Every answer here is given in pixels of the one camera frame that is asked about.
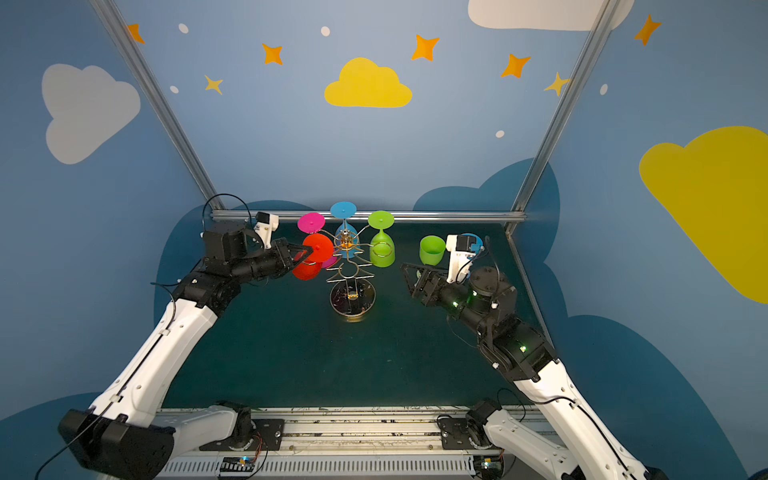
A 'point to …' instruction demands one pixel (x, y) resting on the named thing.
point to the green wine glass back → (382, 248)
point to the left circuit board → (237, 466)
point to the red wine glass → (322, 251)
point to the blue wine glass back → (347, 239)
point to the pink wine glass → (313, 223)
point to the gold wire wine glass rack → (353, 294)
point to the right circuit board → (488, 467)
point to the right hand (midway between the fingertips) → (416, 263)
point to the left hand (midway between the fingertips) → (310, 246)
